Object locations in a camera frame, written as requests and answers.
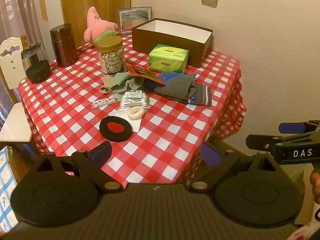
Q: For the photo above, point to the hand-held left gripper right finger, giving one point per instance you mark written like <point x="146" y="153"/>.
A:
<point x="210" y="155"/>

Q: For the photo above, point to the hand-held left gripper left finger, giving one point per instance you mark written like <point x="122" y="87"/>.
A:
<point x="101" y="152"/>

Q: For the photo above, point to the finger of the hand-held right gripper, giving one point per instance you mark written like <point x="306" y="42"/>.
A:
<point x="290" y="128"/>
<point x="260" y="142"/>

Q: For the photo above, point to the pink printed bandage strip packet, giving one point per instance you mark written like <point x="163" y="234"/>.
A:
<point x="103" y="103"/>

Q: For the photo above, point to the cotton swab pack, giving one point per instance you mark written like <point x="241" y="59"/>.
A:
<point x="133" y="101"/>

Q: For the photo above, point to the beige stocking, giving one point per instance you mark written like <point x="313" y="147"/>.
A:
<point x="107" y="82"/>

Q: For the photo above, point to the green microfiber cloth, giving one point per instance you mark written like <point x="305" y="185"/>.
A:
<point x="120" y="80"/>

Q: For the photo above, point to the brown cardboard box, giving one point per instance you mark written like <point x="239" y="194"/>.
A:
<point x="170" y="43"/>

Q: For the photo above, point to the person's right hand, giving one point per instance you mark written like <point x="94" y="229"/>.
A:
<point x="315" y="186"/>

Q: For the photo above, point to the white paper napkin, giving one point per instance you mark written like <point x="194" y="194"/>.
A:
<point x="136" y="127"/>

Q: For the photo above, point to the white scrunchie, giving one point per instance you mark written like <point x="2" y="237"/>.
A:
<point x="136" y="113"/>

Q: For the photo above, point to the red white checkered tablecloth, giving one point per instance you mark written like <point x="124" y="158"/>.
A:
<point x="162" y="130"/>

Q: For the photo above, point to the orange snack packet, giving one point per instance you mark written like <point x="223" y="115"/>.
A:
<point x="142" y="72"/>

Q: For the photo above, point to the white wooden chair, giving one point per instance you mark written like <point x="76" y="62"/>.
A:
<point x="15" y="120"/>

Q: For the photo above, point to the nut jar with gold lid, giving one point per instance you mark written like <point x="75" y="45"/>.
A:
<point x="111" y="60"/>

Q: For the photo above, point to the blue white patterned cloth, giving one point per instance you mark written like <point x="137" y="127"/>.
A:
<point x="6" y="185"/>

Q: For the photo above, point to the glass jar with black base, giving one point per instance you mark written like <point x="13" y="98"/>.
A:
<point x="37" y="73"/>

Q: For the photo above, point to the green tissue pack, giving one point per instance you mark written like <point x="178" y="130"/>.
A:
<point x="167" y="60"/>

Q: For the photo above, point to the brown metal canister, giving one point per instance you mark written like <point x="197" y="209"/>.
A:
<point x="63" y="47"/>

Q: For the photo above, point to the pink starfish plush toy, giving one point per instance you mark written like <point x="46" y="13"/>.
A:
<point x="96" y="27"/>

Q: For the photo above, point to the wooden door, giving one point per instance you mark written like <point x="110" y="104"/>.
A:
<point x="82" y="0"/>

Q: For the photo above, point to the sheer curtain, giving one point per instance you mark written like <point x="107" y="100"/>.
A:
<point x="15" y="10"/>

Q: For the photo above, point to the silver picture frame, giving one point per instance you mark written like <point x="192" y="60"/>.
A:
<point x="135" y="17"/>

